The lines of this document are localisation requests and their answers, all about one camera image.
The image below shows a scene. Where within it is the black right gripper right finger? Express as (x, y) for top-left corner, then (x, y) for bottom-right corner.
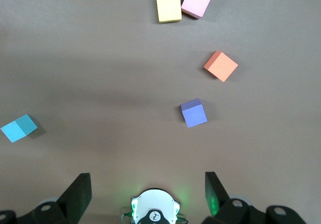
(202, 171), (306, 224)

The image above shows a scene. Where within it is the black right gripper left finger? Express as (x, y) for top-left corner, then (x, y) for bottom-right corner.
(0, 173), (92, 224)

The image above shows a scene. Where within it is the purple foam cube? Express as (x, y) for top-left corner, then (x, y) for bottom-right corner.
(180, 98), (208, 129)

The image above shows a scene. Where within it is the light blue cube orange speck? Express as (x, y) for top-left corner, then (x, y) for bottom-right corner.
(0, 114), (39, 144)

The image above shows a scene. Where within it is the orange foam cube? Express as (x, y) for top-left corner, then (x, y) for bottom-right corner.
(203, 50), (239, 83)

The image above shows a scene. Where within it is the brown table cover sheet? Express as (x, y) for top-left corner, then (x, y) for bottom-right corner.
(0, 0), (321, 224)

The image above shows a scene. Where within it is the yellow foam cube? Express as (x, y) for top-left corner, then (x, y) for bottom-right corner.
(155, 0), (183, 24)

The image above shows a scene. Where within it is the pink foam cube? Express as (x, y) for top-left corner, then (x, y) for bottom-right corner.
(181, 0), (215, 20)

